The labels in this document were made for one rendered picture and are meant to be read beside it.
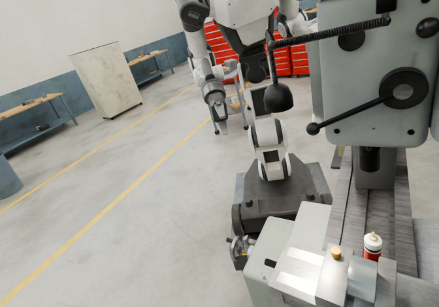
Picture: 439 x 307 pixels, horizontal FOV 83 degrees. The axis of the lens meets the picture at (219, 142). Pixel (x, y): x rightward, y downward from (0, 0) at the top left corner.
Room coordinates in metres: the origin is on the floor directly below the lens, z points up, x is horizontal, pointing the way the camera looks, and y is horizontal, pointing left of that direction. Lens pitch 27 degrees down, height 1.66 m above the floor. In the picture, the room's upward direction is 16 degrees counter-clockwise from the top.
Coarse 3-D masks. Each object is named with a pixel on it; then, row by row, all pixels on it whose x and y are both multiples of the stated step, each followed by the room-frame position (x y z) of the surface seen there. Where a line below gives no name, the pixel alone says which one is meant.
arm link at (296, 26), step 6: (300, 12) 1.30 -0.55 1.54; (294, 18) 1.29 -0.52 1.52; (300, 18) 1.29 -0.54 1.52; (288, 24) 1.28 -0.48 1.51; (294, 24) 1.28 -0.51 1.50; (300, 24) 1.22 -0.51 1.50; (288, 30) 1.28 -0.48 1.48; (294, 30) 1.25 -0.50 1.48; (300, 30) 1.20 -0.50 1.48; (288, 36) 1.28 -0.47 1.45; (294, 36) 1.28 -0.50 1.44
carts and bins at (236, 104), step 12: (228, 60) 3.91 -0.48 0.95; (228, 72) 3.60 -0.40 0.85; (240, 96) 4.02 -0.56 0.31; (228, 108) 3.62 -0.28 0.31; (240, 108) 3.47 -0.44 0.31; (216, 132) 3.49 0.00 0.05; (0, 156) 3.65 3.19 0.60; (0, 168) 3.54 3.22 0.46; (0, 180) 3.48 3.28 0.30; (12, 180) 3.58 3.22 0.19; (0, 192) 3.44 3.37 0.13; (12, 192) 3.50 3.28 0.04
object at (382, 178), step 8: (352, 152) 0.84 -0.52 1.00; (384, 152) 0.65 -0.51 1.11; (392, 152) 0.64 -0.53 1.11; (352, 160) 0.84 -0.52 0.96; (384, 160) 0.65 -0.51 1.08; (392, 160) 0.64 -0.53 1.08; (384, 168) 0.65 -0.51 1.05; (392, 168) 0.64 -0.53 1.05; (360, 176) 0.68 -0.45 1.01; (368, 176) 0.67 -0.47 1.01; (376, 176) 0.66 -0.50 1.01; (384, 176) 0.65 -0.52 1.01; (392, 176) 0.64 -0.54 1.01; (360, 184) 0.68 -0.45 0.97; (368, 184) 0.67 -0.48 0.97; (376, 184) 0.66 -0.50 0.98; (384, 184) 0.65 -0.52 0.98; (392, 184) 0.63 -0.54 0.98
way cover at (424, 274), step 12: (420, 228) 0.52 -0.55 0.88; (432, 228) 0.50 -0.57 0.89; (420, 240) 0.48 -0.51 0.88; (432, 240) 0.46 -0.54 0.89; (420, 252) 0.44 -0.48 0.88; (432, 252) 0.43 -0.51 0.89; (420, 264) 0.41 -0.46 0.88; (432, 264) 0.40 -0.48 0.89; (420, 276) 0.38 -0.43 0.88; (432, 276) 0.37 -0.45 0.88
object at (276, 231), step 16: (272, 224) 0.82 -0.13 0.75; (288, 224) 0.80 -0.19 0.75; (272, 240) 0.74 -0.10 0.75; (256, 256) 0.69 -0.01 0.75; (272, 256) 0.67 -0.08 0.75; (256, 272) 0.62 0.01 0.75; (272, 272) 0.60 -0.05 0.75; (256, 288) 0.60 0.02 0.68; (256, 304) 0.62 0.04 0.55; (272, 304) 0.57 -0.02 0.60
